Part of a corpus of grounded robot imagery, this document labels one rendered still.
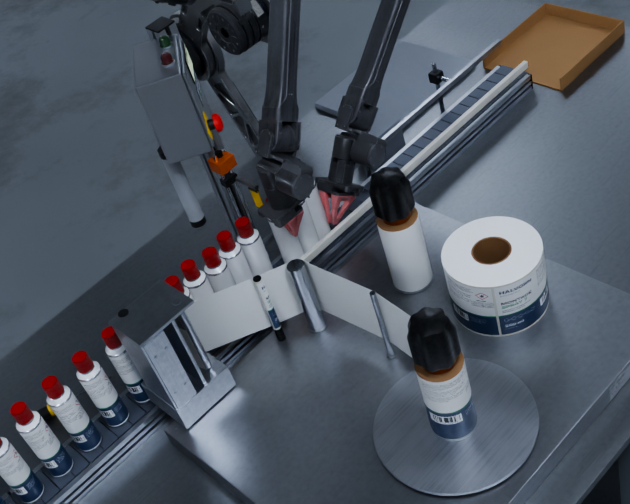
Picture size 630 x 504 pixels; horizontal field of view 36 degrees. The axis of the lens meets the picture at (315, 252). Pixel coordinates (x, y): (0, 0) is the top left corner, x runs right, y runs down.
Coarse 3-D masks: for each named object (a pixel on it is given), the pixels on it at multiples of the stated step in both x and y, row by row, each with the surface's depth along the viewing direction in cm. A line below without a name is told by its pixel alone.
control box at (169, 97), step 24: (144, 48) 192; (144, 72) 184; (168, 72) 182; (144, 96) 183; (168, 96) 184; (192, 96) 185; (168, 120) 187; (192, 120) 188; (168, 144) 190; (192, 144) 191
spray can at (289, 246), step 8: (272, 224) 213; (280, 232) 214; (288, 232) 214; (280, 240) 215; (288, 240) 215; (296, 240) 217; (280, 248) 218; (288, 248) 217; (296, 248) 218; (288, 256) 219; (296, 256) 219
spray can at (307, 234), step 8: (304, 200) 214; (304, 208) 215; (304, 216) 216; (304, 224) 217; (312, 224) 219; (304, 232) 219; (312, 232) 220; (304, 240) 220; (312, 240) 221; (304, 248) 222
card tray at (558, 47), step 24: (528, 24) 278; (552, 24) 277; (576, 24) 274; (600, 24) 270; (504, 48) 274; (528, 48) 272; (552, 48) 269; (576, 48) 266; (600, 48) 260; (528, 72) 263; (552, 72) 261; (576, 72) 256
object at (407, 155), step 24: (504, 72) 258; (480, 96) 253; (360, 192) 237; (336, 240) 226; (312, 264) 222; (144, 408) 203; (120, 432) 200; (72, 456) 199; (96, 456) 197; (48, 480) 196
